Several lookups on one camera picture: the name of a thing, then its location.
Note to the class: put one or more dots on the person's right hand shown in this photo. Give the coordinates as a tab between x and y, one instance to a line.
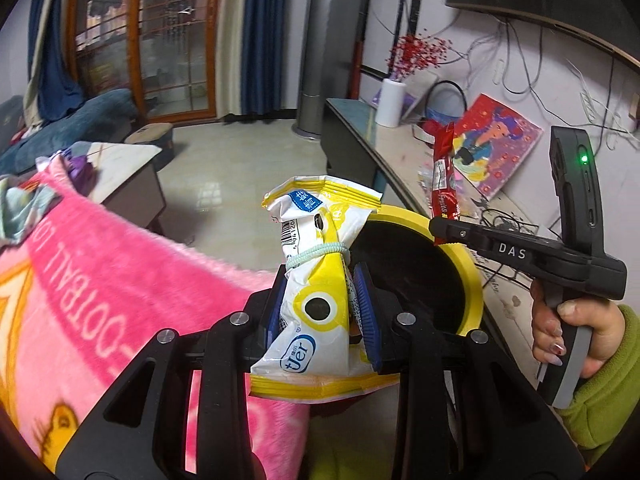
595	325

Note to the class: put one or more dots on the blue patterned sofa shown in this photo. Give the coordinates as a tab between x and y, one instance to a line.
65	130

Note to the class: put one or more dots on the colourful portrait painting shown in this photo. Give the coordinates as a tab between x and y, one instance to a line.
500	145

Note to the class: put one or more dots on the long red snack packet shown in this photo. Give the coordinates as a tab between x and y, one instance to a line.
444	175

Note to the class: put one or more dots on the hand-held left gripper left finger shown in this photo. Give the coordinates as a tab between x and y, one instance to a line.
277	307

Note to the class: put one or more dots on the wooden sliding glass door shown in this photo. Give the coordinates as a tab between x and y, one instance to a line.
145	40

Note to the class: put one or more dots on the beige curtain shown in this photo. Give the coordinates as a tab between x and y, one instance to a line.
232	35

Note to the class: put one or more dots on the person's right forearm green sleeve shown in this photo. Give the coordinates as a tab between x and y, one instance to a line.
605	395

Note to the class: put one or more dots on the red berry branches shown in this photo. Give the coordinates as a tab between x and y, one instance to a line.
417	55

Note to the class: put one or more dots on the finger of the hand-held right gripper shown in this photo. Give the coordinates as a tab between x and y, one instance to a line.
452	232

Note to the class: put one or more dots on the blue curtain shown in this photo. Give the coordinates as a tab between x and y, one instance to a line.
55	45
267	35

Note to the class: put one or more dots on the glass-topped television cabinet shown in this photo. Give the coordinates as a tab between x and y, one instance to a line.
370	150

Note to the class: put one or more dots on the yellow-rimmed black bin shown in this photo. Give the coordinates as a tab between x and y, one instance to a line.
415	270

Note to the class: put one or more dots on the dark storage stool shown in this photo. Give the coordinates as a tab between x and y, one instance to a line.
150	142

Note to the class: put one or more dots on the white power strip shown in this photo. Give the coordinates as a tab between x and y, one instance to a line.
592	97

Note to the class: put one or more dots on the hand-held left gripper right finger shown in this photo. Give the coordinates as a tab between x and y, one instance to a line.
364	310

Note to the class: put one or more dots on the pink printed blanket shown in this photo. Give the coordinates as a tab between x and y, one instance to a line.
125	310

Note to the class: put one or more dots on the white ribbed vase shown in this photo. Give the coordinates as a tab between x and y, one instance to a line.
389	102

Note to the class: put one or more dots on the light teal blanket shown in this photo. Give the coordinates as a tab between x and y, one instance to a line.
22	205

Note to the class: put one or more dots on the grey tower air conditioner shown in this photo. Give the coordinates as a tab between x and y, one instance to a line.
325	45

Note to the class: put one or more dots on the yellow white snack bag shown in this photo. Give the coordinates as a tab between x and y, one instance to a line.
320	305

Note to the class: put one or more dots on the white marble coffee table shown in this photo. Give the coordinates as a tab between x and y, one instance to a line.
130	175

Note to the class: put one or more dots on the purple cloth bundle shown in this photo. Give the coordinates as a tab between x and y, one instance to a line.
80	172

